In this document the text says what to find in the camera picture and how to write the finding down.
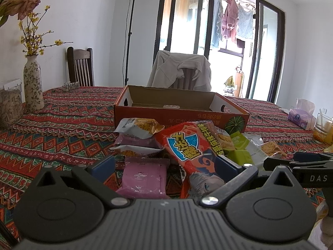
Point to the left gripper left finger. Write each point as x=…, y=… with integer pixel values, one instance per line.
x=91, y=178

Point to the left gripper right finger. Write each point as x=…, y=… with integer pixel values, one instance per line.
x=236, y=178

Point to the green white snack packet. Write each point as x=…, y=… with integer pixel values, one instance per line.
x=245, y=151

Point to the red cartoon snack bag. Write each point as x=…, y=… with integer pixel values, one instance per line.
x=195, y=146

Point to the pink snack packet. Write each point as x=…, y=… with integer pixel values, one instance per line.
x=144, y=178

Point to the white orange cracker packet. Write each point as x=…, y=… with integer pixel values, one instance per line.
x=139, y=127

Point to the glass cup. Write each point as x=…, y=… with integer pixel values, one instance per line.
x=323, y=129

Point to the purple snack packet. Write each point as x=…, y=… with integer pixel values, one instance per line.
x=124, y=139

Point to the patterned red tablecloth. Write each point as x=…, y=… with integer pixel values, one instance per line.
x=77, y=127

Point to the purple tissue pack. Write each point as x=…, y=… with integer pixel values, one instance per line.
x=302, y=114

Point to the orange cardboard box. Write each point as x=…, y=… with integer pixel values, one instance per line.
x=170, y=107

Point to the floral ceramic vase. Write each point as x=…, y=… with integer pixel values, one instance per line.
x=33, y=85

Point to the clear jar of seeds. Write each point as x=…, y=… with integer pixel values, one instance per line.
x=11, y=102

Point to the dark wooden chair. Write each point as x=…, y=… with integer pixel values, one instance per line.
x=80, y=66

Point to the chair with beige jacket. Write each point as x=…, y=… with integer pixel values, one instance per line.
x=180, y=71

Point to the black framed sliding door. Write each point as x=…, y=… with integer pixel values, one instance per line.
x=251, y=68

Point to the hanging blue garment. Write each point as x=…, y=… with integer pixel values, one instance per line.
x=216, y=24

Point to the yellow flower branches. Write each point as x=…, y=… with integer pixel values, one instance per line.
x=31, y=39

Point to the hanging grey blue shirt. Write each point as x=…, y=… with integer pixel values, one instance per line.
x=245, y=24

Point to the hanging pink shirt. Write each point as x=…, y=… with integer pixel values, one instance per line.
x=230, y=21

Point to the studio light on stand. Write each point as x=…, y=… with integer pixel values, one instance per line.
x=128, y=31

